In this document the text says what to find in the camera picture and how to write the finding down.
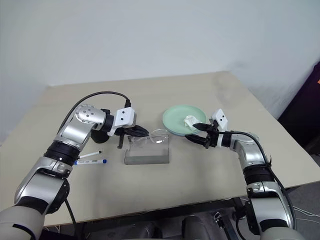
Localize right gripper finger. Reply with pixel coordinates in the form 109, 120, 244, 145
193, 122, 214, 133
184, 134, 209, 145

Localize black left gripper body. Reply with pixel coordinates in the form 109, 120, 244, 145
116, 111, 139, 149

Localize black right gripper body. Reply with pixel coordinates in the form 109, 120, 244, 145
204, 118, 220, 150

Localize clear frame glasses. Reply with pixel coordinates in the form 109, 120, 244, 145
127, 128, 170, 146

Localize clear plastic glasses case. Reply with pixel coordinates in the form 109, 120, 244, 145
123, 135, 172, 166

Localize crumpled white tissue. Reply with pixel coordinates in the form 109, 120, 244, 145
182, 115, 201, 130

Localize pale blue plate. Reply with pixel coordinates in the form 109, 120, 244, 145
162, 122, 201, 138

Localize mint green plate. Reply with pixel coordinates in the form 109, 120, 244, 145
162, 104, 208, 135

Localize white marker with black cap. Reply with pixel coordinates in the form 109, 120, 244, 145
78, 150, 103, 159

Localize white marker with blue cap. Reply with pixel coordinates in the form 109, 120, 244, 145
73, 158, 109, 166

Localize grey rounded shape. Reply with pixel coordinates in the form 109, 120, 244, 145
181, 215, 226, 240

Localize dark cabinet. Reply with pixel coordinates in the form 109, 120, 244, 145
276, 57, 320, 157

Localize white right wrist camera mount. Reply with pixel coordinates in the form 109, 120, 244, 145
211, 108, 229, 149

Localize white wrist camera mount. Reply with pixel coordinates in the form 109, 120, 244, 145
107, 106, 137, 137
211, 108, 229, 149

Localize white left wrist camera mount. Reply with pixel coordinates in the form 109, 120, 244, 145
107, 106, 137, 137

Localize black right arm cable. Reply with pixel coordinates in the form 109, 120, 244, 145
217, 130, 297, 230

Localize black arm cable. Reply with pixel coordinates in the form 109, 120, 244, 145
56, 91, 132, 136
217, 130, 297, 230

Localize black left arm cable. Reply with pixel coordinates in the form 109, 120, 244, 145
56, 91, 132, 136

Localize black table frame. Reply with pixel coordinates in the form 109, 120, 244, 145
74, 193, 253, 240

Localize white floor cable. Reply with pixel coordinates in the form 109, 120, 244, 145
291, 198, 320, 227

